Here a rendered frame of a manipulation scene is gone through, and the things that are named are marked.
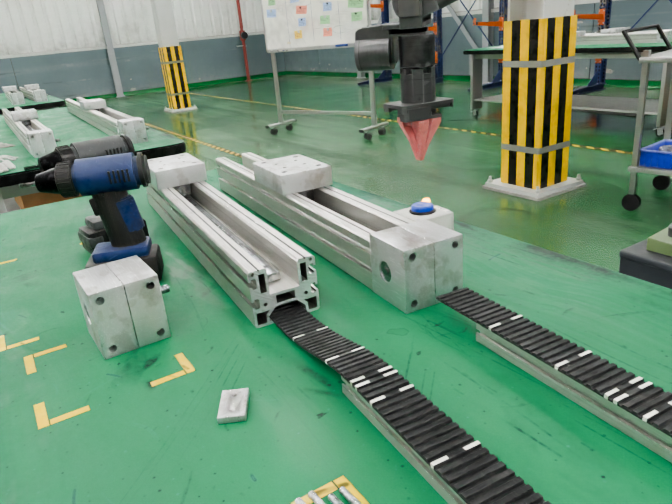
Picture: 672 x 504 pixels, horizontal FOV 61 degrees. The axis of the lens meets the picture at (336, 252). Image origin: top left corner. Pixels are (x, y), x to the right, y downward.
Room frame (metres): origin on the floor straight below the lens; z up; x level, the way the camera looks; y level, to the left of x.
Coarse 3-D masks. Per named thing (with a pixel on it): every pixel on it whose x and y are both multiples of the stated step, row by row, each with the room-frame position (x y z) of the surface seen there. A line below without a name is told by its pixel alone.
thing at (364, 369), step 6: (378, 360) 0.54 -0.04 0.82; (360, 366) 0.53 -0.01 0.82; (366, 366) 0.53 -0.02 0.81; (372, 366) 0.53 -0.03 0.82; (378, 366) 0.52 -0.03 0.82; (384, 366) 0.53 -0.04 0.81; (342, 372) 0.52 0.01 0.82; (348, 372) 0.52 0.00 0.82; (354, 372) 0.52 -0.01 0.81; (360, 372) 0.52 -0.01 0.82; (366, 372) 0.52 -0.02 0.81; (348, 378) 0.51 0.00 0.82; (354, 378) 0.51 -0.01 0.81
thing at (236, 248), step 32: (160, 192) 1.22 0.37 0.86; (192, 192) 1.27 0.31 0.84; (192, 224) 0.97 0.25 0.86; (224, 224) 1.05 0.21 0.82; (256, 224) 0.91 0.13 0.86; (224, 256) 0.80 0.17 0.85; (256, 256) 0.83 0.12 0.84; (288, 256) 0.76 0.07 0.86; (224, 288) 0.83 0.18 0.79; (256, 288) 0.71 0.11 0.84; (288, 288) 0.73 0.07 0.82; (256, 320) 0.70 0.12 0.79
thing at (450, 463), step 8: (464, 448) 0.39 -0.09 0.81; (472, 448) 0.39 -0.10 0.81; (480, 448) 0.39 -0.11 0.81; (448, 456) 0.38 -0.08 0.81; (456, 456) 0.38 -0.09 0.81; (464, 456) 0.38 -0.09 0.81; (472, 456) 0.38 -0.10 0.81; (480, 456) 0.38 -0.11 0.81; (432, 464) 0.37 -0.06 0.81; (440, 464) 0.37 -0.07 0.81; (448, 464) 0.38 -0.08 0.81; (456, 464) 0.37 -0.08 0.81; (464, 464) 0.37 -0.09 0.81; (440, 472) 0.36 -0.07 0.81; (448, 472) 0.37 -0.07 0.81
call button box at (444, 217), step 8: (408, 208) 0.99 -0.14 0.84; (440, 208) 0.97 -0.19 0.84; (408, 216) 0.95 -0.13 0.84; (416, 216) 0.94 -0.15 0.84; (424, 216) 0.94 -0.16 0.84; (432, 216) 0.94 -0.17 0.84; (440, 216) 0.94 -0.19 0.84; (448, 216) 0.95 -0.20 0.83; (440, 224) 0.94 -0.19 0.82; (448, 224) 0.95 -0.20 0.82
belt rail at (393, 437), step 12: (348, 384) 0.52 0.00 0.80; (348, 396) 0.52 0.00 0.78; (360, 396) 0.50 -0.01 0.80; (360, 408) 0.50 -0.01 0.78; (372, 408) 0.47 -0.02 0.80; (372, 420) 0.48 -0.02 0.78; (384, 420) 0.45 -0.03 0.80; (384, 432) 0.45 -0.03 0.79; (396, 432) 0.43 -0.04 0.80; (396, 444) 0.44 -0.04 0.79; (408, 456) 0.42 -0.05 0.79; (420, 468) 0.40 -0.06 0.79; (432, 480) 0.38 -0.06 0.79; (444, 492) 0.37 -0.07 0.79
